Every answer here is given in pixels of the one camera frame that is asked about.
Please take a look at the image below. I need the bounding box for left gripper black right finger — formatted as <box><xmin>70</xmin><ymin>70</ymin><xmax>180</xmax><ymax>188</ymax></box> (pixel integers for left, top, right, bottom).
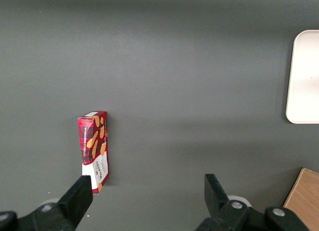
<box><xmin>195</xmin><ymin>173</ymin><xmax>311</xmax><ymax>231</ymax></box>

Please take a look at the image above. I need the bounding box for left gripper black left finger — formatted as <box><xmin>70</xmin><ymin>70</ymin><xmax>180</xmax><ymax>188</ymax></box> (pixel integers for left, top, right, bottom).
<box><xmin>0</xmin><ymin>175</ymin><xmax>94</xmax><ymax>231</ymax></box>

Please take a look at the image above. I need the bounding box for beige rectangular tray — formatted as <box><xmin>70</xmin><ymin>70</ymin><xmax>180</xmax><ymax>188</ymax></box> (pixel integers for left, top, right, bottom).
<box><xmin>285</xmin><ymin>29</ymin><xmax>319</xmax><ymax>124</ymax></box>

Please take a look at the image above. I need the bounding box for red shortbread cookie box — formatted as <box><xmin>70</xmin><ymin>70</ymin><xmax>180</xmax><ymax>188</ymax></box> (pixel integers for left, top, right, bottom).
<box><xmin>77</xmin><ymin>111</ymin><xmax>110</xmax><ymax>195</ymax></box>

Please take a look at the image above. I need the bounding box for wooden drawer cabinet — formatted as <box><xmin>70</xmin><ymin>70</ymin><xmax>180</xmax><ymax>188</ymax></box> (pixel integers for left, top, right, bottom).
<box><xmin>283</xmin><ymin>167</ymin><xmax>319</xmax><ymax>231</ymax></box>

